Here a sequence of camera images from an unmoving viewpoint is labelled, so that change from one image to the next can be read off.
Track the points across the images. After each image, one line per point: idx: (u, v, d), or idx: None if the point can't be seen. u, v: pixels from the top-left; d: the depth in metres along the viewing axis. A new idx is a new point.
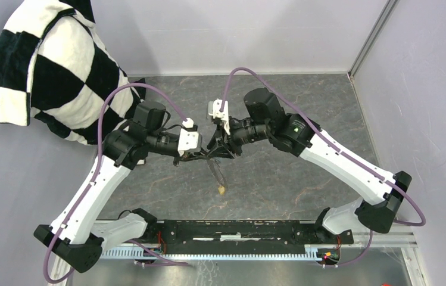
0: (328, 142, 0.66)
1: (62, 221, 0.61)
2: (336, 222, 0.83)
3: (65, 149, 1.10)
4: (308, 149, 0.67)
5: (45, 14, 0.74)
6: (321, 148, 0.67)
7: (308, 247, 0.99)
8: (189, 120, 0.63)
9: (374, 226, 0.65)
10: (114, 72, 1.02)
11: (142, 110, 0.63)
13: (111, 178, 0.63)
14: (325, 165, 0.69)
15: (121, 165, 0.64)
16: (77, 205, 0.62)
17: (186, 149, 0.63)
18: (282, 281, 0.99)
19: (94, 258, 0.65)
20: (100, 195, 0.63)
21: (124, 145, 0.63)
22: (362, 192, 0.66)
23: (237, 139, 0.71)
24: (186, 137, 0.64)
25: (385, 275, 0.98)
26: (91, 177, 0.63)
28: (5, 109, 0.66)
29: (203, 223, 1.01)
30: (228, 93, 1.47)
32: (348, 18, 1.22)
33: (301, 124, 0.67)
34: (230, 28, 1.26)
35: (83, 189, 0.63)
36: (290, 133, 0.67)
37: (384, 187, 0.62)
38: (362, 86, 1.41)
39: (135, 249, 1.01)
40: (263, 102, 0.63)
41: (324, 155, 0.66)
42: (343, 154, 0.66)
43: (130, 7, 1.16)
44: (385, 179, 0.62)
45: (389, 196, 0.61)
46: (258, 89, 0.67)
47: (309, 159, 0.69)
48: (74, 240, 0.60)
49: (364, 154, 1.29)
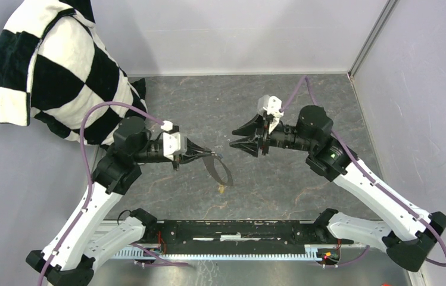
0: (365, 171, 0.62)
1: (54, 247, 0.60)
2: (346, 232, 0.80)
3: (66, 149, 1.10)
4: (343, 176, 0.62)
5: (45, 14, 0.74)
6: (356, 177, 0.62)
7: (308, 247, 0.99)
8: (165, 123, 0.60)
9: (403, 264, 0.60)
10: (114, 72, 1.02)
11: (118, 137, 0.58)
13: (102, 205, 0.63)
14: (356, 194, 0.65)
15: (112, 193, 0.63)
16: (69, 232, 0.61)
17: (169, 152, 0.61)
18: (282, 281, 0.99)
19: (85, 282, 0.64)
20: (92, 221, 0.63)
21: (115, 172, 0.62)
22: (392, 226, 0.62)
23: (273, 140, 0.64)
24: (169, 140, 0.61)
25: (385, 275, 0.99)
26: (83, 204, 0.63)
28: (5, 109, 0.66)
29: (203, 223, 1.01)
30: (228, 93, 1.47)
32: (348, 18, 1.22)
33: (337, 150, 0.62)
34: (230, 28, 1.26)
35: (75, 215, 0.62)
36: (328, 158, 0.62)
37: (417, 226, 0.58)
38: (362, 86, 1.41)
39: (135, 249, 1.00)
40: (320, 127, 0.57)
41: (359, 184, 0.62)
42: (378, 185, 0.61)
43: (130, 7, 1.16)
44: (420, 217, 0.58)
45: (421, 235, 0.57)
46: (319, 107, 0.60)
47: (342, 186, 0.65)
48: (65, 267, 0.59)
49: (364, 154, 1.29)
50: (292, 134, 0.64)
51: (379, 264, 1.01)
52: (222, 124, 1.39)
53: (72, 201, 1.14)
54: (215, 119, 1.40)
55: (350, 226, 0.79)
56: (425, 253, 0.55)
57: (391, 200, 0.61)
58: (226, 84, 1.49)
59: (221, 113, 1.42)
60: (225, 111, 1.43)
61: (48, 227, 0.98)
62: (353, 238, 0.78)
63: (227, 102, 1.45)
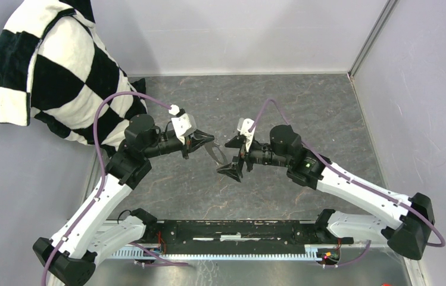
0: (339, 171, 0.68)
1: (64, 234, 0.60)
2: (346, 230, 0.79)
3: (66, 149, 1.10)
4: (320, 180, 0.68)
5: (44, 14, 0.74)
6: (333, 178, 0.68)
7: (308, 247, 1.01)
8: (173, 107, 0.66)
9: (406, 253, 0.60)
10: (114, 72, 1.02)
11: (128, 134, 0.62)
13: (114, 195, 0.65)
14: (339, 195, 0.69)
15: (125, 185, 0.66)
16: (79, 220, 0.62)
17: (181, 132, 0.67)
18: (282, 281, 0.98)
19: (88, 275, 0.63)
20: (102, 211, 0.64)
21: (128, 166, 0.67)
22: (380, 218, 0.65)
23: (253, 157, 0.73)
24: (179, 122, 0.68)
25: (385, 275, 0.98)
26: (96, 194, 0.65)
28: (5, 109, 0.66)
29: (203, 223, 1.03)
30: (228, 93, 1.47)
32: (348, 18, 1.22)
33: (312, 159, 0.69)
34: (229, 28, 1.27)
35: (87, 205, 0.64)
36: (305, 168, 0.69)
37: (399, 211, 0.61)
38: (362, 86, 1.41)
39: (135, 249, 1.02)
40: (289, 142, 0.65)
41: (337, 185, 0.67)
42: (354, 182, 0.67)
43: (130, 7, 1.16)
44: (399, 201, 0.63)
45: (405, 218, 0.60)
46: (284, 126, 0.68)
47: (324, 190, 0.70)
48: (72, 254, 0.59)
49: (364, 154, 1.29)
50: (268, 152, 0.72)
51: (379, 265, 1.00)
52: (222, 123, 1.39)
53: (74, 201, 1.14)
54: (215, 119, 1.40)
55: (352, 223, 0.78)
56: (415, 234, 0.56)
57: (370, 193, 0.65)
58: (226, 84, 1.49)
59: (221, 113, 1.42)
60: (225, 111, 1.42)
61: (47, 227, 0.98)
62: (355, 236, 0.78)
63: (227, 102, 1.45)
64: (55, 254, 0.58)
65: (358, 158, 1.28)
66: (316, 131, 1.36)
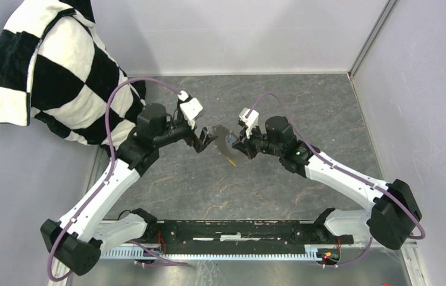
0: (325, 159, 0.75)
1: (72, 215, 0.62)
2: (340, 225, 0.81)
3: (66, 149, 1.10)
4: (306, 165, 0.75)
5: (45, 14, 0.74)
6: (318, 164, 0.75)
7: (308, 247, 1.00)
8: (183, 93, 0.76)
9: (384, 238, 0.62)
10: (114, 71, 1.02)
11: (141, 120, 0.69)
13: (123, 179, 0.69)
14: (326, 181, 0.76)
15: (134, 169, 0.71)
16: (88, 202, 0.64)
17: (195, 114, 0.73)
18: (282, 281, 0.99)
19: (92, 262, 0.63)
20: (111, 195, 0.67)
21: (137, 152, 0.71)
22: (361, 202, 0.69)
23: (253, 143, 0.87)
24: (191, 105, 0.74)
25: (385, 275, 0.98)
26: (105, 177, 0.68)
28: (5, 109, 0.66)
29: (203, 223, 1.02)
30: (228, 93, 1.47)
32: (348, 18, 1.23)
33: (302, 149, 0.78)
34: (229, 28, 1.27)
35: (96, 187, 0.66)
36: (296, 157, 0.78)
37: (374, 193, 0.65)
38: (362, 86, 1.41)
39: (135, 249, 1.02)
40: (281, 129, 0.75)
41: (320, 170, 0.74)
42: (336, 167, 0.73)
43: (130, 7, 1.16)
44: (376, 185, 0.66)
45: (377, 199, 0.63)
46: (278, 117, 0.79)
47: (313, 178, 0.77)
48: (80, 235, 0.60)
49: (364, 154, 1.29)
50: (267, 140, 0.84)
51: (378, 265, 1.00)
52: (222, 123, 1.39)
53: (74, 201, 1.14)
54: (215, 119, 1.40)
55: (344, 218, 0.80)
56: (383, 215, 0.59)
57: (350, 177, 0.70)
58: (226, 84, 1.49)
59: (221, 113, 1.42)
60: (225, 111, 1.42)
61: None
62: (349, 232, 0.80)
63: (227, 102, 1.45)
64: (63, 235, 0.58)
65: (358, 158, 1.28)
66: (316, 131, 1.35)
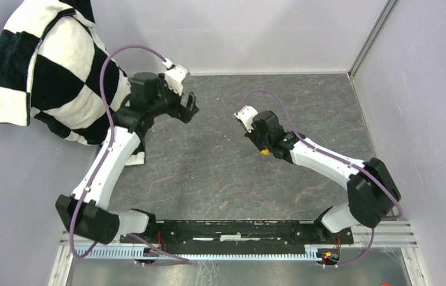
0: (308, 143, 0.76)
1: (85, 186, 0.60)
2: (334, 219, 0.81)
3: (66, 149, 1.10)
4: (291, 151, 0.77)
5: (45, 15, 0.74)
6: (301, 148, 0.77)
7: (308, 247, 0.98)
8: (167, 60, 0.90)
9: (363, 218, 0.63)
10: (114, 71, 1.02)
11: (136, 83, 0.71)
13: (126, 143, 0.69)
14: (310, 165, 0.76)
15: (134, 133, 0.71)
16: (98, 170, 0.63)
17: (181, 75, 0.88)
18: (282, 281, 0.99)
19: (112, 228, 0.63)
20: (118, 159, 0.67)
21: (134, 116, 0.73)
22: (341, 183, 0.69)
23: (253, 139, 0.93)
24: (177, 69, 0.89)
25: (385, 274, 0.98)
26: (108, 145, 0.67)
28: (5, 109, 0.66)
29: (203, 223, 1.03)
30: (229, 93, 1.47)
32: (348, 18, 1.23)
33: (289, 136, 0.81)
34: (229, 29, 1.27)
35: (102, 155, 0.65)
36: (281, 143, 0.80)
37: (351, 171, 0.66)
38: (362, 86, 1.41)
39: (135, 249, 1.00)
40: (265, 119, 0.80)
41: (303, 153, 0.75)
42: (318, 150, 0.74)
43: (130, 7, 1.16)
44: (352, 162, 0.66)
45: (353, 176, 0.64)
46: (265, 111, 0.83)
47: (298, 162, 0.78)
48: (98, 202, 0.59)
49: (364, 154, 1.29)
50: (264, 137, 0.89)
51: (378, 265, 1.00)
52: (222, 123, 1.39)
53: None
54: (215, 119, 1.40)
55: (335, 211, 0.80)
56: (358, 192, 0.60)
57: (329, 158, 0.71)
58: (226, 84, 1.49)
59: (221, 113, 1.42)
60: (225, 111, 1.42)
61: (47, 227, 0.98)
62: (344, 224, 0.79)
63: (227, 102, 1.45)
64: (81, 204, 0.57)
65: (358, 158, 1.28)
66: (316, 131, 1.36)
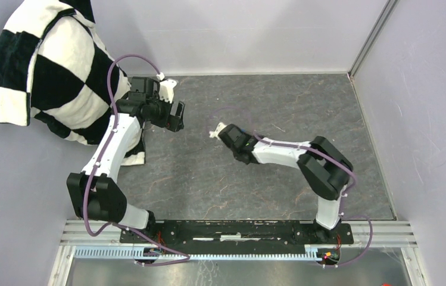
0: (265, 141, 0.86)
1: (94, 162, 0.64)
2: (323, 214, 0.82)
3: (66, 149, 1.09)
4: (252, 151, 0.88)
5: (45, 15, 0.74)
6: (259, 147, 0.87)
7: (308, 247, 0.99)
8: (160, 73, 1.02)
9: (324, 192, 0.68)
10: (114, 72, 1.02)
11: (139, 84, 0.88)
13: (128, 126, 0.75)
14: (271, 161, 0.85)
15: (134, 117, 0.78)
16: (105, 149, 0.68)
17: (171, 84, 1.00)
18: (283, 281, 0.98)
19: (121, 205, 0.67)
20: (122, 140, 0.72)
21: (133, 103, 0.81)
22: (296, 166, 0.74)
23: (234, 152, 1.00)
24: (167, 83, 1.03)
25: (386, 274, 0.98)
26: (112, 127, 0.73)
28: (5, 109, 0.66)
29: (203, 224, 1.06)
30: (228, 93, 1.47)
32: (348, 18, 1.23)
33: (250, 139, 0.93)
34: (229, 29, 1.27)
35: (108, 136, 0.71)
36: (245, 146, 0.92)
37: (299, 152, 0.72)
38: (362, 86, 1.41)
39: (135, 249, 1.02)
40: (226, 131, 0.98)
41: (262, 149, 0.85)
42: (272, 144, 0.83)
43: (130, 7, 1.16)
44: (300, 145, 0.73)
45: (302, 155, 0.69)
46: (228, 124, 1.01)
47: (262, 161, 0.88)
48: (109, 174, 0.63)
49: (364, 154, 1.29)
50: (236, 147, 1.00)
51: (380, 265, 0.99)
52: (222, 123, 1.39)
53: None
54: (215, 119, 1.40)
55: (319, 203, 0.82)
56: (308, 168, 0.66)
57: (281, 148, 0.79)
58: (226, 84, 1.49)
59: (221, 113, 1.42)
60: (225, 111, 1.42)
61: (47, 227, 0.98)
62: (328, 214, 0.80)
63: (227, 102, 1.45)
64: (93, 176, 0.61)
65: (359, 158, 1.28)
66: (316, 131, 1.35)
